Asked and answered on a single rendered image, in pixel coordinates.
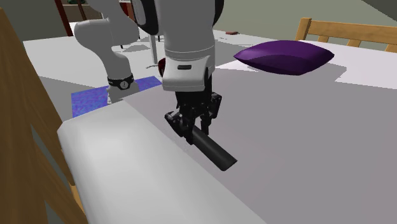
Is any blue patterned robot stand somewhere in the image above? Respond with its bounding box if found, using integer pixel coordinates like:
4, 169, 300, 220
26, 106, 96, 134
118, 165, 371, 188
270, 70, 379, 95
71, 76, 163, 119

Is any purple pillow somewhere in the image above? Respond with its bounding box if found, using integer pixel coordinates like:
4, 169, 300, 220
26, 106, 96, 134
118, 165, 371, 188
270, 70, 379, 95
233, 39, 335, 76

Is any black cylinder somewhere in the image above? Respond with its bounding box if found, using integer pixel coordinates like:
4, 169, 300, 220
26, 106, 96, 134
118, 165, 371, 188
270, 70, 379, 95
186, 125, 239, 172

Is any white pillow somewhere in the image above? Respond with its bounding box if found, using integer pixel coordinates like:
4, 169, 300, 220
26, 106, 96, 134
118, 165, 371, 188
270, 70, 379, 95
57, 100, 268, 224

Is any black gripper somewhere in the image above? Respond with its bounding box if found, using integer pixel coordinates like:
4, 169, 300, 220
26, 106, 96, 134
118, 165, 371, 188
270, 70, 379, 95
164, 73, 223, 146

